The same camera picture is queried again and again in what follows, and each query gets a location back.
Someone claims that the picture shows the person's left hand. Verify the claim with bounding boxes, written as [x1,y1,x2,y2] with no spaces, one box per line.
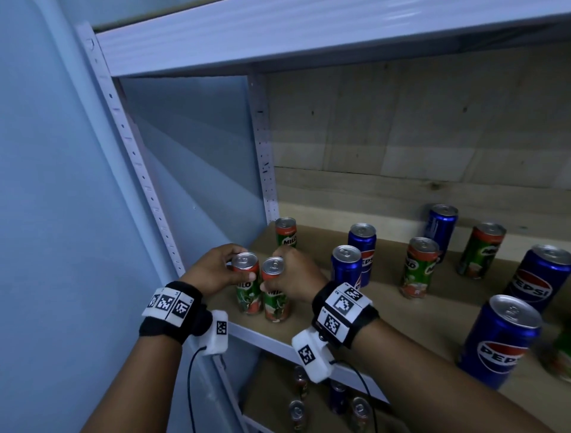
[180,244,258,298]

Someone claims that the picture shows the person's right hand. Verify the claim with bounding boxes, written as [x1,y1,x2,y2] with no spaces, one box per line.
[261,245,329,305]

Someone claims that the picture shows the green drink can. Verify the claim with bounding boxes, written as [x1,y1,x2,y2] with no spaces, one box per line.
[292,365,309,401]
[261,256,291,323]
[231,252,263,316]
[399,237,441,300]
[275,217,298,249]
[457,222,507,280]
[349,396,372,433]
[287,400,308,432]
[541,325,571,384]

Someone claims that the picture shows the person's left forearm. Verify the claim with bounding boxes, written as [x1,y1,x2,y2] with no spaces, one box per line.
[80,328,198,433]

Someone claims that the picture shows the person's right forearm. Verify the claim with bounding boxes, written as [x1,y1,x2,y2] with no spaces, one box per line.
[347,319,555,433]

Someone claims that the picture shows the black wristband with marker tags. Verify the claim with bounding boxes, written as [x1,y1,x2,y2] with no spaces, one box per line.
[311,281,380,350]
[139,280,213,345]

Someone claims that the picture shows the blue soda can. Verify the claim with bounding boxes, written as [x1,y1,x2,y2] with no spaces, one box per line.
[329,380,349,415]
[423,204,459,264]
[457,294,543,391]
[347,222,377,288]
[503,244,571,314]
[331,245,363,291]

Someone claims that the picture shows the wooden shelf board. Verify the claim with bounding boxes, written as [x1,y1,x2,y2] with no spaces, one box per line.
[207,221,571,433]

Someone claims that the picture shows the wooden back panel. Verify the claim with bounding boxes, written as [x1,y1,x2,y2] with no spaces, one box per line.
[267,42,571,261]

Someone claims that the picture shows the white metal shelf rack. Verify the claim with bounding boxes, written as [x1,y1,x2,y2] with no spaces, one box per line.
[73,0,571,433]

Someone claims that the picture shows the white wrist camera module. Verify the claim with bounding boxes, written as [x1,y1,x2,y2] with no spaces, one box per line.
[291,327,336,385]
[197,310,229,357]

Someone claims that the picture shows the black camera cable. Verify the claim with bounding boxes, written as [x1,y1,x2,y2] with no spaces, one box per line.
[331,359,379,433]
[186,346,208,433]

